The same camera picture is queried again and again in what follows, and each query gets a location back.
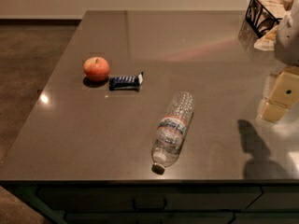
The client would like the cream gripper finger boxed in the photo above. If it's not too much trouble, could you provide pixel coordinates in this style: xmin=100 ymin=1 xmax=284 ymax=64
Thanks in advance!
xmin=260 ymin=100 xmax=288 ymax=123

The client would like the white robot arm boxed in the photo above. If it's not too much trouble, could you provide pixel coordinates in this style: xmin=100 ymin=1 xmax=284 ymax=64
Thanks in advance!
xmin=258 ymin=1 xmax=299 ymax=123

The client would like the clear plastic water bottle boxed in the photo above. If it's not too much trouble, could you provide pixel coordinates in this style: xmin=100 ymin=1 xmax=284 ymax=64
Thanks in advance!
xmin=151 ymin=91 xmax=195 ymax=175

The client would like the dark cabinet drawer front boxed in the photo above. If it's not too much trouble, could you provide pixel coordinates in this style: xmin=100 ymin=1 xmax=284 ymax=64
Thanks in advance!
xmin=37 ymin=186 xmax=261 ymax=213

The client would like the blue striped snack bar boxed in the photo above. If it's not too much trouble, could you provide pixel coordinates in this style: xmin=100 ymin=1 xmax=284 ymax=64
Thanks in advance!
xmin=109 ymin=73 xmax=143 ymax=91

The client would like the red apple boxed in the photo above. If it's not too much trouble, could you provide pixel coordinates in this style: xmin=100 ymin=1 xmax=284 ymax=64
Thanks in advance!
xmin=83 ymin=57 xmax=109 ymax=82

